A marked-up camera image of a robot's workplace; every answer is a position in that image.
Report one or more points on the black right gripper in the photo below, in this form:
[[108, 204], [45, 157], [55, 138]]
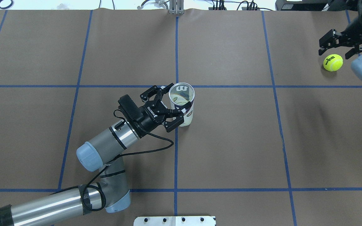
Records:
[[354, 32]]

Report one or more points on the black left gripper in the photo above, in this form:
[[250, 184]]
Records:
[[148, 118]]

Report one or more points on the tennis ball with Wilson logo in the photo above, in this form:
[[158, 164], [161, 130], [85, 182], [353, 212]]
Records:
[[333, 62]]

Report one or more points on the Wilson tennis ball can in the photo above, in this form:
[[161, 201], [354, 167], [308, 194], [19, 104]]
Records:
[[186, 91]]

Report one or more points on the yellow tennis ball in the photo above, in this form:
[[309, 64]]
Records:
[[179, 100]]

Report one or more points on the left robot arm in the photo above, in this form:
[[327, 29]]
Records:
[[40, 128]]

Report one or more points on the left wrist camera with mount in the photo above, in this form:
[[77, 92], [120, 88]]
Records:
[[129, 109]]

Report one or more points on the aluminium frame post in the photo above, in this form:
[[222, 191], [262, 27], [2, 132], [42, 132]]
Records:
[[176, 7]]

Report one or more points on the white camera stand base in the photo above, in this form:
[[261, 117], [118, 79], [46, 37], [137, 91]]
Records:
[[175, 221]]

